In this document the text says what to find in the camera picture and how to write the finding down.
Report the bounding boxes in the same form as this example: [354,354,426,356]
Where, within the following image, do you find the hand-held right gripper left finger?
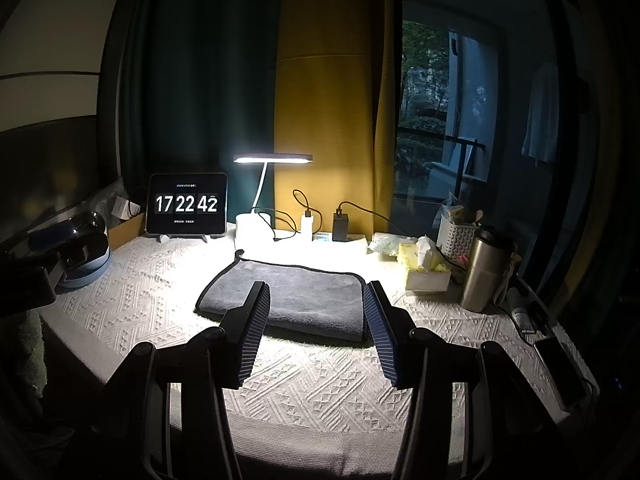
[92,281,271,480]

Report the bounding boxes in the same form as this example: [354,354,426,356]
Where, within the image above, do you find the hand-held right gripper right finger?
[363,280,551,480]

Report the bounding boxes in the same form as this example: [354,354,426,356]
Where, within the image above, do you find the grey towel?
[194,249,372,345]

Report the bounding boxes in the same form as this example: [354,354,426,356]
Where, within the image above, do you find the black and blue headset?
[55,211,112,290]

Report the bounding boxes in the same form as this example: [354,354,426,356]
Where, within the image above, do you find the green cloth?
[17,310,48,398]

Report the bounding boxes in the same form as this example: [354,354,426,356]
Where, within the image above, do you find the yellow tissue box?
[397,236,454,292]

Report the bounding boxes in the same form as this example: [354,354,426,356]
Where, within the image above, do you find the wet wipes packet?
[368,232,419,257]

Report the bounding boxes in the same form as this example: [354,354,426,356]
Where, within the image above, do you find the white textured tablecloth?
[40,232,596,466]

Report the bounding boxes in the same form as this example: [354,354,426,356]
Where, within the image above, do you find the cardboard box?
[107,211,151,252]

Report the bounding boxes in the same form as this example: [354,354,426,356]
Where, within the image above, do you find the white power strip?
[272,230,372,255]

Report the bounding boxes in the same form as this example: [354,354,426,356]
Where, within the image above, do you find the black charger plug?
[332,212,354,242]

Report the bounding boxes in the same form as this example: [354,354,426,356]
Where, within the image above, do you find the stainless steel tumbler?
[459,227,516,314]

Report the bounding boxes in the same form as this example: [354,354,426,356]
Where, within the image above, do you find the white power adapter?
[112,196,142,220]

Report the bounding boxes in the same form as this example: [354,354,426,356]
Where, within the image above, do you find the white plastic basket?
[436,192,486,262]

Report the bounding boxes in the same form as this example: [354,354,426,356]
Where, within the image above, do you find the white small bottle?
[507,287,537,334]

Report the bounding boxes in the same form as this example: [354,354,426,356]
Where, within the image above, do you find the tablet with clock display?
[145,172,229,236]

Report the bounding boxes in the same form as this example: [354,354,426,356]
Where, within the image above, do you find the black smartphone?
[532,335,589,409]

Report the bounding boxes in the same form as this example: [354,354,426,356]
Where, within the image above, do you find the white desk lamp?
[233,153,314,252]

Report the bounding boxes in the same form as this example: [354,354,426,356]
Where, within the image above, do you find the window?
[394,0,502,202]

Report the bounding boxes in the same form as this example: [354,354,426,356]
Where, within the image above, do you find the yellow curtain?
[273,0,404,242]

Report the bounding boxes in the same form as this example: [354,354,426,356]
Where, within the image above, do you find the dark green curtain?
[117,0,287,222]

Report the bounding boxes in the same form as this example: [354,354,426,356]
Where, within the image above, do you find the hanging white garment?
[521,63,560,164]

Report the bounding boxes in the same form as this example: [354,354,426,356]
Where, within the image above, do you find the black charger cable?
[292,189,314,219]
[337,201,402,235]

